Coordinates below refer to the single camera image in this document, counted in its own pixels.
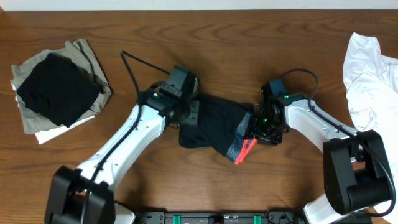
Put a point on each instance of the white garment on right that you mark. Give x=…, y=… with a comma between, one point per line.
x=370, y=79

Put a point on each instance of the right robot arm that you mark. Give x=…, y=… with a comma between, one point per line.
x=356, y=171

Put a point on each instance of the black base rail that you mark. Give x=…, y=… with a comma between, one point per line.
x=277, y=216

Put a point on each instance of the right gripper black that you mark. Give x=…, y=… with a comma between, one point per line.
x=262, y=139

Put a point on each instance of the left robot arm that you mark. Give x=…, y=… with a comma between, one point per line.
x=86, y=194

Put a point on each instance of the folded white garment under pile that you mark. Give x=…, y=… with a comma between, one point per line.
x=45, y=136

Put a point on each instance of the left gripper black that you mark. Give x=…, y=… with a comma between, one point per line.
x=193, y=112

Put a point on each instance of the black leggings with red waistband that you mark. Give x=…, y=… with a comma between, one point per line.
x=223, y=125

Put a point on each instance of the folded black garment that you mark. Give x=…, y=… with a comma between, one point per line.
x=57, y=90

